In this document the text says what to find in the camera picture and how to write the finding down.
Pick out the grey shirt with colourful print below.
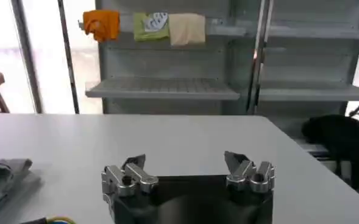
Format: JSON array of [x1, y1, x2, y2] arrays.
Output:
[[0, 158, 42, 217]]

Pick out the yellow and blue cable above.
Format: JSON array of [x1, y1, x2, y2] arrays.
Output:
[[20, 215, 77, 224]]

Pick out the grey metal shelf with cloths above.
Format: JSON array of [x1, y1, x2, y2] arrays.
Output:
[[77, 0, 261, 115]]

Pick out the empty grey metal shelf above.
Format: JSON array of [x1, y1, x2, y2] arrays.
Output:
[[247, 0, 359, 141]]

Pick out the thick grey window post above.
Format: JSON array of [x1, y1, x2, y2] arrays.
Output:
[[10, 0, 44, 114]]

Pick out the thin dark window post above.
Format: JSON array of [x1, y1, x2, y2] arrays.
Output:
[[56, 0, 80, 115]]

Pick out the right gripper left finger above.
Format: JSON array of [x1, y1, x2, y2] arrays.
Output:
[[101, 153, 160, 198]]

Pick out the large black bag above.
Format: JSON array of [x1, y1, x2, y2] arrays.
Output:
[[300, 114, 359, 191]]

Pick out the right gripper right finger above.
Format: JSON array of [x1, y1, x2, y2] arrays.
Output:
[[223, 150, 276, 194]]

